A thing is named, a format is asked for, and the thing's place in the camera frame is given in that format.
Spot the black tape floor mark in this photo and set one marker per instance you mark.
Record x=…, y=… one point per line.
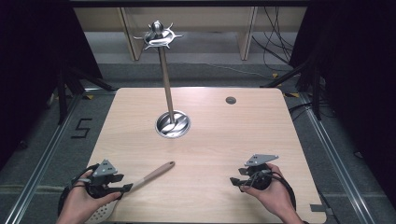
x=81, y=128

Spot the black tripod stand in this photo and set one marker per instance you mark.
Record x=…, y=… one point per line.
x=316, y=93
x=63, y=93

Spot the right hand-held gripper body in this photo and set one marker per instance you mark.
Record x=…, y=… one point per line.
x=260, y=179

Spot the grey tape strip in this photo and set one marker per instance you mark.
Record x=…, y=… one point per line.
x=319, y=207

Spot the person's right hand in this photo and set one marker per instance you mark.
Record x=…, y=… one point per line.
x=278, y=199

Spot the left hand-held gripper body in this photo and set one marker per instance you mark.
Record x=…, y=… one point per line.
x=104, y=169

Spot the metal utensil rack stand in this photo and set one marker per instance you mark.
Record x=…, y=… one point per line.
x=166, y=77

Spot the black curtain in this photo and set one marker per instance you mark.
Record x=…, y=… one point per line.
x=358, y=77
x=28, y=62

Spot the person's left hand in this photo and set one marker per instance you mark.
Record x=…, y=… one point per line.
x=77, y=205

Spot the wooden shelf unit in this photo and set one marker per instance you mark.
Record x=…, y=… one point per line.
x=246, y=37

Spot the metal floor rail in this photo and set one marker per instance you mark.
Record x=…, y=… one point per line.
x=40, y=168
x=336, y=161

